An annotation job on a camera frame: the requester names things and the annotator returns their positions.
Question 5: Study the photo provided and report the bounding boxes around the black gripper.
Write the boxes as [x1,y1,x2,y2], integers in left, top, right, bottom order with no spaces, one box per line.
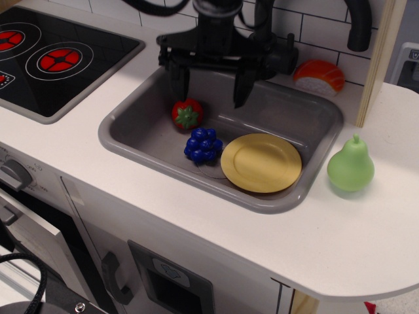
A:
[156,1,270,109]

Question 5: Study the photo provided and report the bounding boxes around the blue toy blueberries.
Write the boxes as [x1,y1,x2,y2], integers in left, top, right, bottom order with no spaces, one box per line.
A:
[184,128,223,164]

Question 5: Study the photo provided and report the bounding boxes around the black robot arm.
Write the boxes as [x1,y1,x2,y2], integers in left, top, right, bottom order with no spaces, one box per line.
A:
[156,1,269,108]

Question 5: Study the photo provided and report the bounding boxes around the yellow toy plate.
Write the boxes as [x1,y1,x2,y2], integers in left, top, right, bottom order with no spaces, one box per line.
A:
[221,133,302,194]

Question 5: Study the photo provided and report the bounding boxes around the red toy strawberry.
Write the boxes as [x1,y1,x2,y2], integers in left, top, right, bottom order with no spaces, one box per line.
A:
[172,98,204,130]

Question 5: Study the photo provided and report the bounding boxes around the dark grey toy faucet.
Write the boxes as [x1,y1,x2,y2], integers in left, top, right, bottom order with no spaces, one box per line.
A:
[238,1,373,79]

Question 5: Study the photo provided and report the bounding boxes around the salmon sushi toy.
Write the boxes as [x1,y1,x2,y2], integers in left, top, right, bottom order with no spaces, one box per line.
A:
[293,59,345,97]

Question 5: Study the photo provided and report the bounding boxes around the black toy stovetop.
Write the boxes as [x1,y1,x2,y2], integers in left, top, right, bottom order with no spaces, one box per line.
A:
[1,7,145,124]

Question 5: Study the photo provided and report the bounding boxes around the green toy pear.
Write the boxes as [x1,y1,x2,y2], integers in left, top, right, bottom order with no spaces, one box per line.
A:
[327,133,375,192]

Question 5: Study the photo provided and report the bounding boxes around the wooden side panel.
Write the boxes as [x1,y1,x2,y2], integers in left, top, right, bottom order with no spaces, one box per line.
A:
[354,0,407,128]

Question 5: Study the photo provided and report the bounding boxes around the grey appliance in background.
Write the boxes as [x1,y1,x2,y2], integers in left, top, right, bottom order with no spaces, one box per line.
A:
[390,42,418,93]

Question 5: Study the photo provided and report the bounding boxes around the grey ice dispenser panel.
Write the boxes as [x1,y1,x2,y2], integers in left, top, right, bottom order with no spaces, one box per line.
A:
[128,240,215,313]

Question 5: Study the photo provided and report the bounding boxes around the grey oven knob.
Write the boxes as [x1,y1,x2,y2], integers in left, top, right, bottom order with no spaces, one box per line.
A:
[1,160,33,192]

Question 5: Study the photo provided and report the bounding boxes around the white oven door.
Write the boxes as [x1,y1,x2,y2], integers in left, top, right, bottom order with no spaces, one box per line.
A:
[1,190,77,287]

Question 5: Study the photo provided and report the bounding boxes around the grey cabinet door handle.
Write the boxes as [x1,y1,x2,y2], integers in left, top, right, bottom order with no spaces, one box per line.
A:
[101,252,134,305]

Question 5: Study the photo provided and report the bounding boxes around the black braided cable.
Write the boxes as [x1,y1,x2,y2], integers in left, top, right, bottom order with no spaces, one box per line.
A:
[0,252,49,314]

